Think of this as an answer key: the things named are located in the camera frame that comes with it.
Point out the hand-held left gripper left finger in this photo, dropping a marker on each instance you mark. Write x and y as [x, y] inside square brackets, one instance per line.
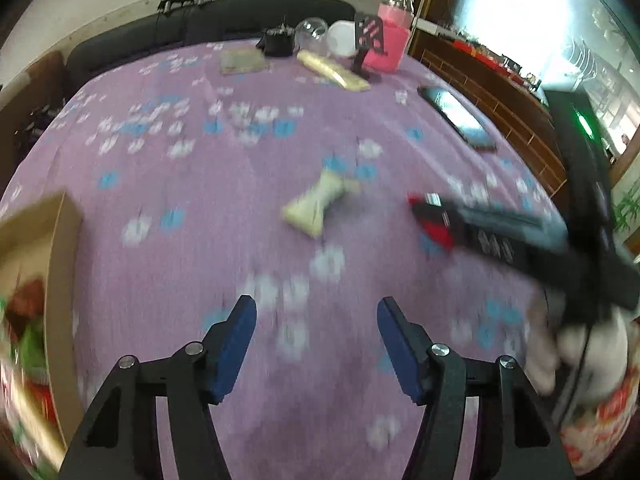
[235, 345]

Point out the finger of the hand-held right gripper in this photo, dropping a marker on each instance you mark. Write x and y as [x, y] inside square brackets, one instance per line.
[500, 247]
[500, 217]

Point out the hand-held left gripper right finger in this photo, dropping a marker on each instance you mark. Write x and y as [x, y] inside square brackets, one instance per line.
[397, 347]

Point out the small red snack packet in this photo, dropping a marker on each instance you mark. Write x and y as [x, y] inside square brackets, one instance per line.
[435, 225]

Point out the cream snack packet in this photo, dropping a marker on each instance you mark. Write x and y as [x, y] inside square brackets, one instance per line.
[317, 202]

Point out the shallow cardboard box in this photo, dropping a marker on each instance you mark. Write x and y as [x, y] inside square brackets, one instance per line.
[62, 260]

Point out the person's right forearm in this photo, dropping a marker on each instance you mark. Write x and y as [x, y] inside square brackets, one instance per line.
[600, 435]

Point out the person's right hand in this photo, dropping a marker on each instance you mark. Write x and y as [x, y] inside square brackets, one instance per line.
[607, 355]

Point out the black smartphone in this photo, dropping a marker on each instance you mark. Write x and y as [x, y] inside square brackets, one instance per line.
[457, 117]

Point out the wooden cabinet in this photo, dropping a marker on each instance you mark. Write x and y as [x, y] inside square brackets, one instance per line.
[500, 100]

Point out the pink box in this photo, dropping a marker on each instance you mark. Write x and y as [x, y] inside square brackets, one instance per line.
[392, 40]

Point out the red foil snack bag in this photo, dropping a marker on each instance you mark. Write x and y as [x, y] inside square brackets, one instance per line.
[27, 297]

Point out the red white snack packet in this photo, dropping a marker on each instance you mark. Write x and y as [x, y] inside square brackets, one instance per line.
[30, 405]

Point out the long gold snack packet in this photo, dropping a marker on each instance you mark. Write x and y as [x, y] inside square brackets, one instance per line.
[332, 70]

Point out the black phone stand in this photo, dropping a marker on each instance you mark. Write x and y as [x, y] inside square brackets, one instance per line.
[367, 35]

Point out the white round lid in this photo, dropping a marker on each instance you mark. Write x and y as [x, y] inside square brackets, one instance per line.
[342, 37]

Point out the clear glass bowl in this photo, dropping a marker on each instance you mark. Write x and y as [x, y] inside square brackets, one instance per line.
[311, 34]

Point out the small black case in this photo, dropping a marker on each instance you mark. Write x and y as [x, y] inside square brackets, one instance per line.
[277, 42]

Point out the black leather sofa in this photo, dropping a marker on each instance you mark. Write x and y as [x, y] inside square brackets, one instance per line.
[225, 20]

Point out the brown upholstered sofa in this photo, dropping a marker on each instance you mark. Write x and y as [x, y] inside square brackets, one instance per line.
[30, 85]

